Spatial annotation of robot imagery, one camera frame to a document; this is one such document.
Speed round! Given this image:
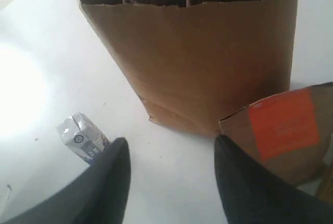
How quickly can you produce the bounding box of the brown paper shopping bag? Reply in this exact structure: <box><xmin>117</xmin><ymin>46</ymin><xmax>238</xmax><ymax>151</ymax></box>
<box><xmin>79</xmin><ymin>0</ymin><xmax>298</xmax><ymax>136</ymax></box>

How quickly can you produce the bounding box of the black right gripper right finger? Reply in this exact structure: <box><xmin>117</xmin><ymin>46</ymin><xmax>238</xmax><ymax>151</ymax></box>
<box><xmin>214</xmin><ymin>135</ymin><xmax>332</xmax><ymax>223</ymax></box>

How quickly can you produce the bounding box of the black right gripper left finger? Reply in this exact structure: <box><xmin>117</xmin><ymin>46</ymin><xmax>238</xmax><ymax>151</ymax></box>
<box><xmin>8</xmin><ymin>138</ymin><xmax>130</xmax><ymax>224</ymax></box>

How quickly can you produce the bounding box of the spaghetti package dark blue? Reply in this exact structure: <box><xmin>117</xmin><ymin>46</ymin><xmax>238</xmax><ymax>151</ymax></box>
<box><xmin>316</xmin><ymin>164</ymin><xmax>333</xmax><ymax>205</ymax></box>

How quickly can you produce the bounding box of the white blue milk carton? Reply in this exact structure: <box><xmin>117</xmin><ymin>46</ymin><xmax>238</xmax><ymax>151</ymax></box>
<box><xmin>56</xmin><ymin>112</ymin><xmax>109</xmax><ymax>165</ymax></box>

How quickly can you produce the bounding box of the brown orange snack pouch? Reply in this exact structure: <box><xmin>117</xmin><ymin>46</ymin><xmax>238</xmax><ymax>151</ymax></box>
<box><xmin>220</xmin><ymin>82</ymin><xmax>332</xmax><ymax>185</ymax></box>

